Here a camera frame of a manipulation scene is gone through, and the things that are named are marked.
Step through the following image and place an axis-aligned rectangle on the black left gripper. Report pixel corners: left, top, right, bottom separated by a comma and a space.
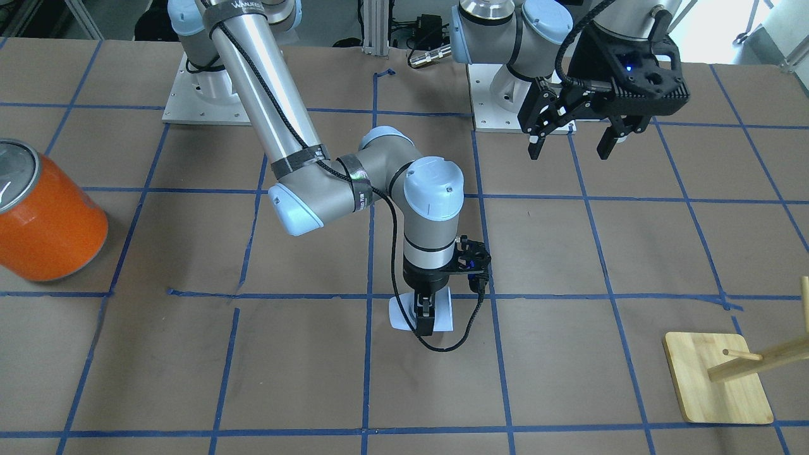
518, 11, 690, 159

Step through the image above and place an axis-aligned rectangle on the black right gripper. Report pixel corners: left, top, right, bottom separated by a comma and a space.
403, 236, 491, 337

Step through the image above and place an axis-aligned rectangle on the light blue plastic cup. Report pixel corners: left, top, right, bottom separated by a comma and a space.
388, 286, 454, 332

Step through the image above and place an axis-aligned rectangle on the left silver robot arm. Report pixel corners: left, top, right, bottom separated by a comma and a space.
450, 1, 690, 159

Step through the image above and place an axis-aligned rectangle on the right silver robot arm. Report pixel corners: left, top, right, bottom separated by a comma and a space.
167, 1, 490, 342

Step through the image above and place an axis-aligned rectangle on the orange can with silver lid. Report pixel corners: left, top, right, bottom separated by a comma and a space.
1, 138, 109, 282

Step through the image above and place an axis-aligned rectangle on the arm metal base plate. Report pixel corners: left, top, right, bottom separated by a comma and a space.
466, 63, 577, 133
162, 54, 251, 126

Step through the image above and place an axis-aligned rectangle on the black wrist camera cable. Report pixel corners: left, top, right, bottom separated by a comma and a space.
212, 19, 486, 353

